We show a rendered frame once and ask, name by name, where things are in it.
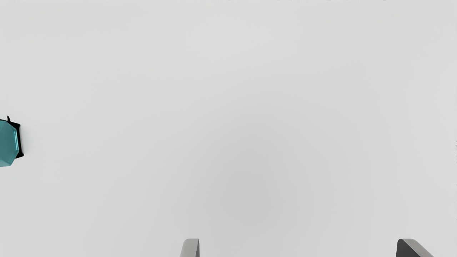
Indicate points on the teal faceted mug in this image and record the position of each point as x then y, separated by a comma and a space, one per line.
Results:
8, 143

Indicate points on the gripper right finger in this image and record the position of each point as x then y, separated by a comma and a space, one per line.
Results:
410, 250

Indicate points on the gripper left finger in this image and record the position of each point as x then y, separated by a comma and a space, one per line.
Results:
190, 248

